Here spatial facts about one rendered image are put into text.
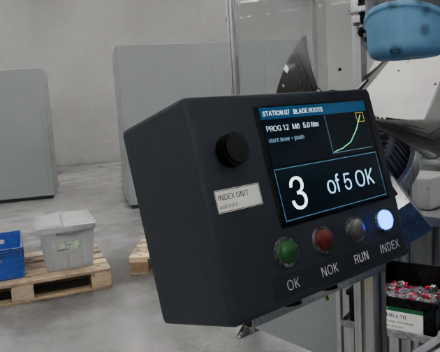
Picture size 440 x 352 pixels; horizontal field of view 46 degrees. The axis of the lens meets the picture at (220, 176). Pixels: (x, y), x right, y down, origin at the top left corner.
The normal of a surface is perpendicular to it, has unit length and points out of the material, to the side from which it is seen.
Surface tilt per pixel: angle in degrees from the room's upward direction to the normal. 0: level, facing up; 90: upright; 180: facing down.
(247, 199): 75
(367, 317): 90
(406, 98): 50
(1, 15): 90
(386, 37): 93
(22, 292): 90
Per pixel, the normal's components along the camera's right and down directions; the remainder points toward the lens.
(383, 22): -0.77, 0.18
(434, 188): 0.64, 0.07
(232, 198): 0.60, -0.19
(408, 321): -0.57, 0.14
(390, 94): -0.63, -0.53
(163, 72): 0.25, 0.11
